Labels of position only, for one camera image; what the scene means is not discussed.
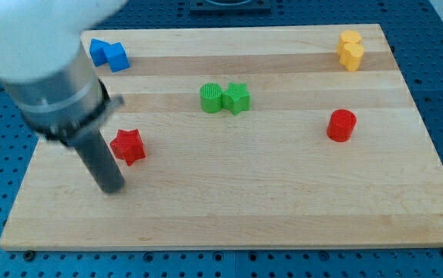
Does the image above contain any yellow heart block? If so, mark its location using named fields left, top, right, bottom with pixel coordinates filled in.
left=340, top=43, right=364, bottom=72

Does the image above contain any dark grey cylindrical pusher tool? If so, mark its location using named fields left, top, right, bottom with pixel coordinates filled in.
left=68, top=131, right=125, bottom=193

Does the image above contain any green star block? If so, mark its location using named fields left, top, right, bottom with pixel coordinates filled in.
left=222, top=83, right=251, bottom=116

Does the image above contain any wooden board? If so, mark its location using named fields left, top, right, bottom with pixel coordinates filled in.
left=0, top=24, right=443, bottom=251

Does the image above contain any green cylinder block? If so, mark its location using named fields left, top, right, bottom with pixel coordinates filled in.
left=200, top=83, right=223, bottom=114

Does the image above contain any blue cube block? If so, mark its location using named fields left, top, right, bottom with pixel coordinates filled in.
left=103, top=42, right=130, bottom=73

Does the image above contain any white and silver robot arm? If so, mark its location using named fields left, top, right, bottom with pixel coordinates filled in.
left=0, top=0, right=126, bottom=145

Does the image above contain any red cylinder block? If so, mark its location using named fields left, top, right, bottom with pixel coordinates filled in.
left=326, top=109, right=357, bottom=142

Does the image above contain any yellow cylinder block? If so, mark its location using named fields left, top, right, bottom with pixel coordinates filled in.
left=336, top=29, right=362, bottom=56

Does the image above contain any red star block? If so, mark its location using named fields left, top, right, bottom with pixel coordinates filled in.
left=110, top=129, right=147, bottom=166

